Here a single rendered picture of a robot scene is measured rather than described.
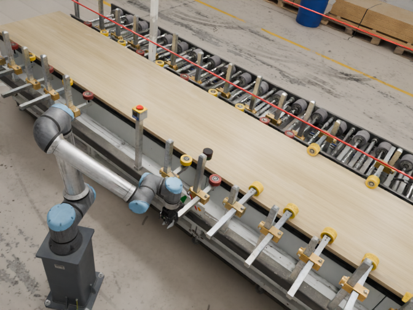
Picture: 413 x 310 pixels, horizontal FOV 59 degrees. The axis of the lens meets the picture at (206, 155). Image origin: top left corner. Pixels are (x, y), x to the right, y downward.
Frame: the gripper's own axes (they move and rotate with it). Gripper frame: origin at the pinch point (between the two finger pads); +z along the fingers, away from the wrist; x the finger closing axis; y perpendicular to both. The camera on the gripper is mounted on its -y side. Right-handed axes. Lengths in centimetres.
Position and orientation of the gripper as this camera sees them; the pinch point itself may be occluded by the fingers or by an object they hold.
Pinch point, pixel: (170, 224)
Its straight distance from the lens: 217.1
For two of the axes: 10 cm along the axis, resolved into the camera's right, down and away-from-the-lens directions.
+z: -1.6, 7.4, 6.5
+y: -6.1, 4.5, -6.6
